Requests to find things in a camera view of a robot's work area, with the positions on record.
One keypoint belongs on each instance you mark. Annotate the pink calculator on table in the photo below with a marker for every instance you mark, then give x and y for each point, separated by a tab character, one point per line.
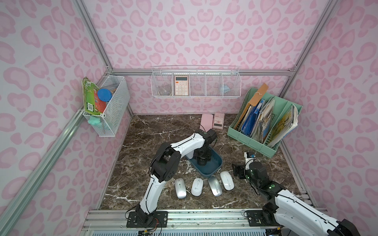
218	121

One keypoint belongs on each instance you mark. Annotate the silver mouse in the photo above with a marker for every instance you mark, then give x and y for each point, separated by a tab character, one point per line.
180	188
215	186

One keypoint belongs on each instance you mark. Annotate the blue folder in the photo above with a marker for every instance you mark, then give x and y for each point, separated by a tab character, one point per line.
251	118

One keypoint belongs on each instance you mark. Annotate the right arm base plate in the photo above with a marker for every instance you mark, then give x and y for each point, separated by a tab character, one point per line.
260	218

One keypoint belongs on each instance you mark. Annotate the white mesh side basket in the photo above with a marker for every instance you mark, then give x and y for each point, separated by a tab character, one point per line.
114	109

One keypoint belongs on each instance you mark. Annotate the pink calculator in basket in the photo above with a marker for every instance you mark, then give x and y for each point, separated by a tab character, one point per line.
181	86

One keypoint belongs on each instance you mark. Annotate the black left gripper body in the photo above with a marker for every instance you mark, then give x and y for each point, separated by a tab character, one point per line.
202	159

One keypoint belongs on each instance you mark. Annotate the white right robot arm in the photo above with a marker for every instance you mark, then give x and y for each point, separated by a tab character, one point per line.
286	209

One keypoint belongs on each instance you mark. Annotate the mint green cloth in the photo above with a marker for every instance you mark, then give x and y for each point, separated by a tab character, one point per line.
94	121

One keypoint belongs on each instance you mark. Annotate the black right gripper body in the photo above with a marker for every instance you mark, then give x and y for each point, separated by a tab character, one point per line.
239	171

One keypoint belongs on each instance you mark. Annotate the green snack package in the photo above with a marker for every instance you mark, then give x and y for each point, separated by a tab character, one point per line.
92	104

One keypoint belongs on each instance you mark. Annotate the green file organizer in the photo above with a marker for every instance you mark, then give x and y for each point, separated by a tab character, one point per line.
281	107

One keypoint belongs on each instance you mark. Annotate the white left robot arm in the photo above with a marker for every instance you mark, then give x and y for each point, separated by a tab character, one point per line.
165	164

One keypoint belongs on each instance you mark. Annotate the brown envelope folder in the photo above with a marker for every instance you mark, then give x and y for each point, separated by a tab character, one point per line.
255	96

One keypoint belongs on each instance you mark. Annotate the teal storage box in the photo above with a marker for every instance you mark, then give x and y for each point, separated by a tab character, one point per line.
211	166

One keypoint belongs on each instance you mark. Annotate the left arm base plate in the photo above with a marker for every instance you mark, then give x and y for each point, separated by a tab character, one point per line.
156	218

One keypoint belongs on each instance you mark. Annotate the yellow booklet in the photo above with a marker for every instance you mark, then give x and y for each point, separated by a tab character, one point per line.
287	123

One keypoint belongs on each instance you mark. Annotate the white rounded mouse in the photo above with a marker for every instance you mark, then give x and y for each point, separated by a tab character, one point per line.
227	180

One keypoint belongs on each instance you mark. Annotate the white wire wall basket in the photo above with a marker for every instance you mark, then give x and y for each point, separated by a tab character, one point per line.
204	81

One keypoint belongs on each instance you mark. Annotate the pink pencil case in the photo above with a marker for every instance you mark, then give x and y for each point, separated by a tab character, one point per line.
206	123

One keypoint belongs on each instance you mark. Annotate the magazines stack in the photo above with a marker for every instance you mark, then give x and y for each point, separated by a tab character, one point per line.
262	124

